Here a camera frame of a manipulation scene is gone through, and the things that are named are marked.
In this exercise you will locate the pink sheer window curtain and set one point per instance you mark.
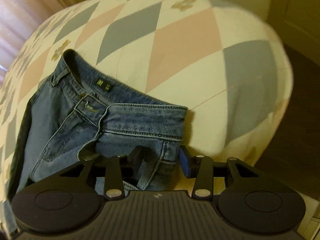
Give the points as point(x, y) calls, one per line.
point(19, 19)

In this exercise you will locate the cream wooden door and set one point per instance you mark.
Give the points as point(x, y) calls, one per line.
point(297, 23)

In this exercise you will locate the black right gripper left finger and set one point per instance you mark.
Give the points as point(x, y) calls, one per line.
point(114, 170)

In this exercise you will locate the diamond patterned bed quilt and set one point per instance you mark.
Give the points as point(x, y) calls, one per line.
point(224, 64)

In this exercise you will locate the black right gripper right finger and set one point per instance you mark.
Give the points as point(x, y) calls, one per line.
point(240, 179)

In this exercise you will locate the blue denim jeans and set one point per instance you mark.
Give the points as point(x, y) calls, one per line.
point(78, 107)

